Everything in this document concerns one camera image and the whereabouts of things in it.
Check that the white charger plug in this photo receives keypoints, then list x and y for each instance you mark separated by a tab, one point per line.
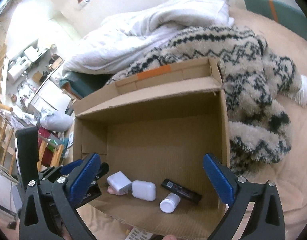
118	181

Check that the teal cushion with orange stripe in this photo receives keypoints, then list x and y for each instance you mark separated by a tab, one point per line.
261	7

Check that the grey plastic bag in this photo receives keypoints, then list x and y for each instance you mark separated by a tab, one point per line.
56	122

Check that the teal cushion with orange edge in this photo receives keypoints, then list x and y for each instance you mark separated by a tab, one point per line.
93	85

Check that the small brown carton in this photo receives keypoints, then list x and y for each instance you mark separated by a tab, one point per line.
38	76

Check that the beige bed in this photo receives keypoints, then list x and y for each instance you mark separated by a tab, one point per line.
281	192

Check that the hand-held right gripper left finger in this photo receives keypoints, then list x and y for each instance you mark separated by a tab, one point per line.
83	177

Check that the pink tube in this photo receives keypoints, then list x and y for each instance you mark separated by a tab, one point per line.
111	191

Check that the white water heater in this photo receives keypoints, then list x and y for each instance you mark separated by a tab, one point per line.
17	70

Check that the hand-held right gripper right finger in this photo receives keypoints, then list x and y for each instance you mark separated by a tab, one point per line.
218	182

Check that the white hanging cloth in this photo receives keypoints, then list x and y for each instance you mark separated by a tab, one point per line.
26	120

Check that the white duvet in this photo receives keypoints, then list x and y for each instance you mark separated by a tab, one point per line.
143	30

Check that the cardboard box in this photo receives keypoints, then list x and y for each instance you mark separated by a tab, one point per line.
156	142

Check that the magenta bag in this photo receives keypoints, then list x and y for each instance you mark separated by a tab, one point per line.
44	135

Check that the white remote control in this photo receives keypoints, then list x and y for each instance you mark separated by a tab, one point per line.
138	235

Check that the red and white wall holder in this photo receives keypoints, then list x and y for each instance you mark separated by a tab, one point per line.
83	0

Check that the wooden railing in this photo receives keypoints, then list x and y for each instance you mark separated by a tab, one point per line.
47	152

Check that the black stick device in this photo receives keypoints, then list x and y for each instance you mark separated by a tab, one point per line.
186	192

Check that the small white bottle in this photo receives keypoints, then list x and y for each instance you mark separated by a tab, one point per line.
168	203

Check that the white earbuds case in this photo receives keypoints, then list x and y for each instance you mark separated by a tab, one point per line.
143	190

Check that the white cylindrical appliance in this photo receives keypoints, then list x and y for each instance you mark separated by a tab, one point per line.
31	53

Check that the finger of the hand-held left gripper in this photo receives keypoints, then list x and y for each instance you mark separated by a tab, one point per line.
103	171
69	167

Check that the black patterned fuzzy blanket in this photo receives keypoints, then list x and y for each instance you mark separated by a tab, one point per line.
243	80

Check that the white kitchen cabinet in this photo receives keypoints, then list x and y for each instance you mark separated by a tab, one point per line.
48	95

